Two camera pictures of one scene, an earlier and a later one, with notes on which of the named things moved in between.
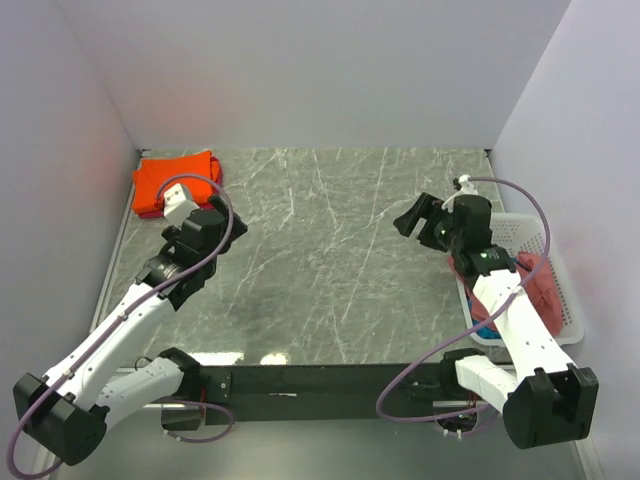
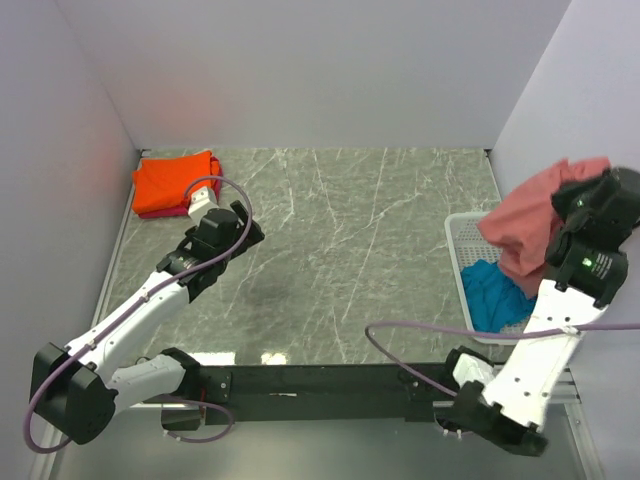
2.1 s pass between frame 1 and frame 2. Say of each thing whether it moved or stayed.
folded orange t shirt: stayed
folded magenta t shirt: stayed
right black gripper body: moved
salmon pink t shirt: moved
